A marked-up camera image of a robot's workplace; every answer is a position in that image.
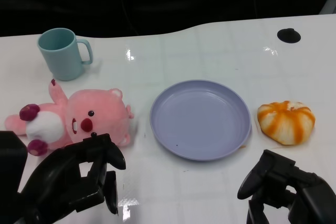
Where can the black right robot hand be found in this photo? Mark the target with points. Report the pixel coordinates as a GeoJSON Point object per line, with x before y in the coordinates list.
{"type": "Point", "coordinates": [278, 176]}

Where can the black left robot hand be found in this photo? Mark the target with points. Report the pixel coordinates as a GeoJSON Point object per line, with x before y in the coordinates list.
{"type": "Point", "coordinates": [60, 171]}

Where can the pink plush doll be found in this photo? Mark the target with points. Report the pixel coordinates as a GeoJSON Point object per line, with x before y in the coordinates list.
{"type": "Point", "coordinates": [99, 108]}

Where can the purple plastic plate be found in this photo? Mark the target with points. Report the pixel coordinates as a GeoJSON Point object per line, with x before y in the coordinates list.
{"type": "Point", "coordinates": [199, 121]}

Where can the orange white bun toy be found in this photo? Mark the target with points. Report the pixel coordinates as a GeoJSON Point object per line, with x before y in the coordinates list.
{"type": "Point", "coordinates": [286, 124]}

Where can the teal plastic mug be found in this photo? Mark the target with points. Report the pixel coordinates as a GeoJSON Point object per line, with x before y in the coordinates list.
{"type": "Point", "coordinates": [63, 56]}

